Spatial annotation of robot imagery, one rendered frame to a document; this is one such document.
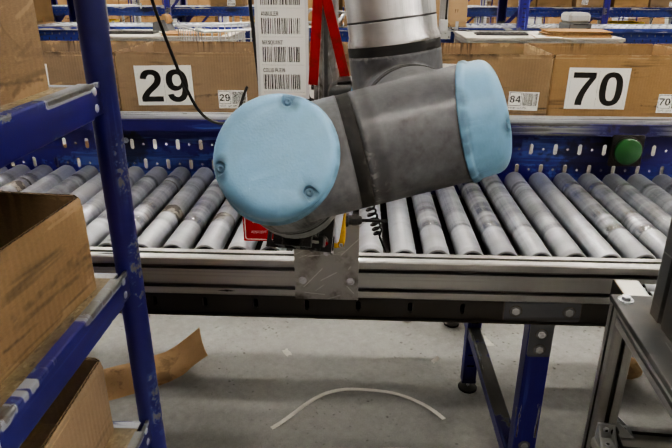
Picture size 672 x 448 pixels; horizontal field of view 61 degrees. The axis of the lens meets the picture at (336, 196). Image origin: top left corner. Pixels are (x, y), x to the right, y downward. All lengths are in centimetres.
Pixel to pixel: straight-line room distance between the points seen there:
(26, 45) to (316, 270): 67
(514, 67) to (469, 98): 119
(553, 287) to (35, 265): 88
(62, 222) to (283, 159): 25
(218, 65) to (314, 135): 122
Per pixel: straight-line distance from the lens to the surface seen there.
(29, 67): 56
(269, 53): 95
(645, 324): 96
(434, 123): 40
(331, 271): 106
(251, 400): 190
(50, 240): 55
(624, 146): 166
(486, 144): 42
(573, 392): 206
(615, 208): 145
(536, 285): 113
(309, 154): 38
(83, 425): 68
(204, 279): 112
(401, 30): 53
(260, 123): 40
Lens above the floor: 123
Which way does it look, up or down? 21 degrees down
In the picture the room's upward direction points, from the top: straight up
